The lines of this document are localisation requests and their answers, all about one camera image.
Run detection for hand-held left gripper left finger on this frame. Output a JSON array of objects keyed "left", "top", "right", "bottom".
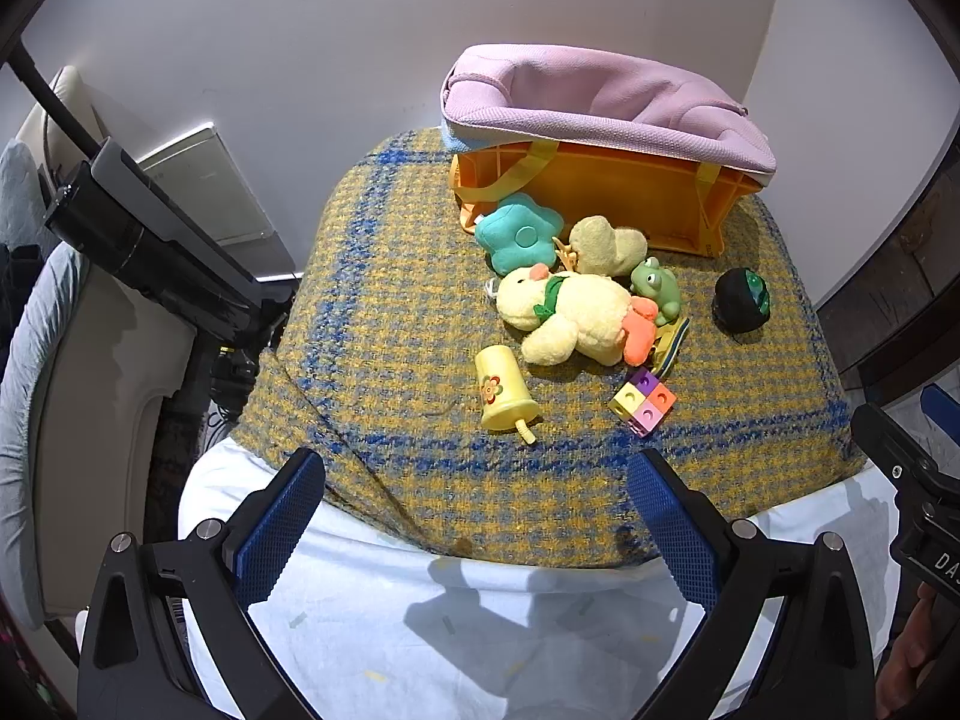
[{"left": 77, "top": 446, "right": 327, "bottom": 720}]

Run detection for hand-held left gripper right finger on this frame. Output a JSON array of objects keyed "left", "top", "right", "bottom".
[{"left": 626, "top": 448, "right": 878, "bottom": 720}]

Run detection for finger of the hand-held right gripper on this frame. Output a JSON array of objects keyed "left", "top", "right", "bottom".
[
  {"left": 921, "top": 384, "right": 960, "bottom": 433},
  {"left": 851, "top": 402, "right": 960, "bottom": 505}
]

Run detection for colourful block cube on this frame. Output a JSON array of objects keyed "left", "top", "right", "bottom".
[{"left": 609, "top": 369, "right": 678, "bottom": 437}]

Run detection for black and green ball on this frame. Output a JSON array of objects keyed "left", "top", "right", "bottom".
[{"left": 711, "top": 268, "right": 772, "bottom": 332}]

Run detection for yellow sippy cup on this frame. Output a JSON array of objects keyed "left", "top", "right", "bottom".
[{"left": 472, "top": 345, "right": 541, "bottom": 445}]

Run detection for yellow duck plush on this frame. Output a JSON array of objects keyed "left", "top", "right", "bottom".
[{"left": 497, "top": 262, "right": 657, "bottom": 368}]

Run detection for green frog toy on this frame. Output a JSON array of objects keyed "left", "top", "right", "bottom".
[{"left": 628, "top": 256, "right": 682, "bottom": 327}]

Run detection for orange basket with pink liner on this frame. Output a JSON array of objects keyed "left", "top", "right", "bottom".
[{"left": 439, "top": 45, "right": 779, "bottom": 260}]

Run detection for person's right hand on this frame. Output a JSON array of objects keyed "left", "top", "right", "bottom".
[{"left": 877, "top": 583, "right": 947, "bottom": 720}]

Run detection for dark wooden furniture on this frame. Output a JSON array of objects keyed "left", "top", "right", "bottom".
[{"left": 814, "top": 157, "right": 960, "bottom": 391}]

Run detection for white sheet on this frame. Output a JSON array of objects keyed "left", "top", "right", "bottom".
[{"left": 178, "top": 439, "right": 901, "bottom": 720}]

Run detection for yellow blue plaid blanket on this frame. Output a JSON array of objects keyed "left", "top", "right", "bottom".
[{"left": 229, "top": 127, "right": 863, "bottom": 571}]

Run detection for beige chair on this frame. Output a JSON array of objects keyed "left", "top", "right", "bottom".
[{"left": 15, "top": 64, "right": 196, "bottom": 616}]

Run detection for grey cushion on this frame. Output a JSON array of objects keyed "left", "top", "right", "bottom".
[{"left": 0, "top": 139, "right": 91, "bottom": 631}]

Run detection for pale yellow plush toy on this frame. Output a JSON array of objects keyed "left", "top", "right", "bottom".
[{"left": 568, "top": 216, "right": 649, "bottom": 277}]

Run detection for teal flower plush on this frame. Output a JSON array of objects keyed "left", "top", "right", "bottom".
[{"left": 474, "top": 193, "right": 565, "bottom": 276}]

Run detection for white flat panel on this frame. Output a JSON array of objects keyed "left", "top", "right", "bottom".
[{"left": 139, "top": 120, "right": 297, "bottom": 278}]

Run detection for black cables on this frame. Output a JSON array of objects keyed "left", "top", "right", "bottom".
[{"left": 206, "top": 345, "right": 263, "bottom": 428}]

